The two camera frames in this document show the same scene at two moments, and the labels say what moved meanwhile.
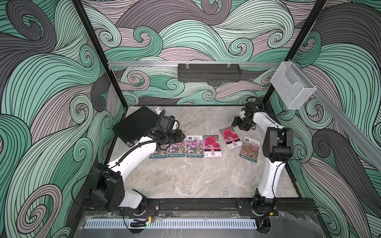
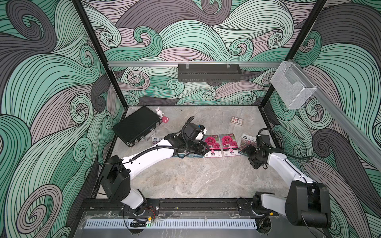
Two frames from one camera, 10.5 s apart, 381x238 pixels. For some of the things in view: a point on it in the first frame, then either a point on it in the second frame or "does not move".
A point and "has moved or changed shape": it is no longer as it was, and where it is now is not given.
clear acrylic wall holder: (292, 88) does not move
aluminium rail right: (356, 132) does not move
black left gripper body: (173, 137) -> (194, 148)
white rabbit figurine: (158, 110) does not move
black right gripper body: (241, 123) -> (253, 153)
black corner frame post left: (100, 48) does not move
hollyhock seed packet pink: (231, 138) has moved or changed shape
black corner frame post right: (293, 52) does not move
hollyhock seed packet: (212, 146) does not move
